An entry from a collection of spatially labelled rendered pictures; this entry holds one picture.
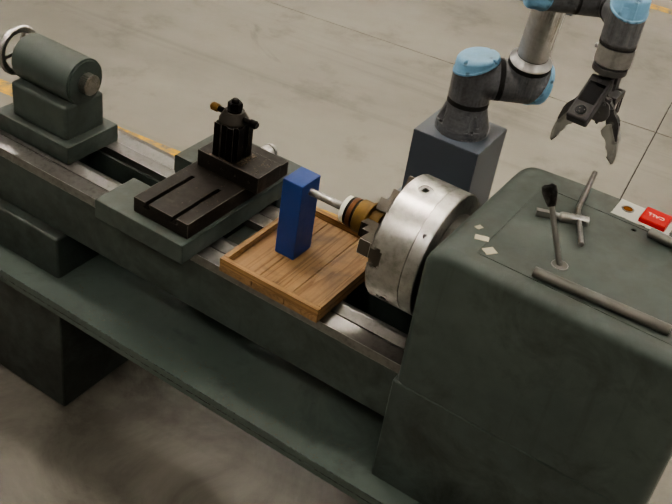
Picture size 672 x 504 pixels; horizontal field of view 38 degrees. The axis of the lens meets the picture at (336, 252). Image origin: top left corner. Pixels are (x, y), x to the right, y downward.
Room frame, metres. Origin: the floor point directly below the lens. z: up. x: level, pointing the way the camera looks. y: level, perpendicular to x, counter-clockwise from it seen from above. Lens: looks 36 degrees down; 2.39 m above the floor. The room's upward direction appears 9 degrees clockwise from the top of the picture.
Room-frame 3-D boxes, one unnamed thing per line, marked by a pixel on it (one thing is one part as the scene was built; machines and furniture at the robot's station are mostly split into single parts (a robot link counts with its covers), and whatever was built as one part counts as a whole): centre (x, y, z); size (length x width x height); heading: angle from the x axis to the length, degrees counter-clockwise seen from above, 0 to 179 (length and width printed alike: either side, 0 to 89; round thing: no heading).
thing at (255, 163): (2.22, 0.30, 1.00); 0.20 x 0.10 x 0.05; 62
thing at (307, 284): (2.00, 0.07, 0.88); 0.36 x 0.30 x 0.04; 152
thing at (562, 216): (1.79, -0.47, 1.27); 0.12 x 0.02 x 0.02; 86
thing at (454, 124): (2.43, -0.29, 1.15); 0.15 x 0.15 x 0.10
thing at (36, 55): (2.43, 0.87, 1.01); 0.30 x 0.20 x 0.29; 62
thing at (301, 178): (2.03, 0.11, 1.00); 0.08 x 0.06 x 0.23; 152
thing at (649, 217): (1.86, -0.69, 1.26); 0.06 x 0.06 x 0.02; 62
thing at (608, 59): (1.87, -0.49, 1.62); 0.08 x 0.08 x 0.05
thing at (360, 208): (1.94, -0.06, 1.08); 0.09 x 0.09 x 0.09; 62
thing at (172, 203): (2.17, 0.35, 0.95); 0.43 x 0.18 x 0.04; 152
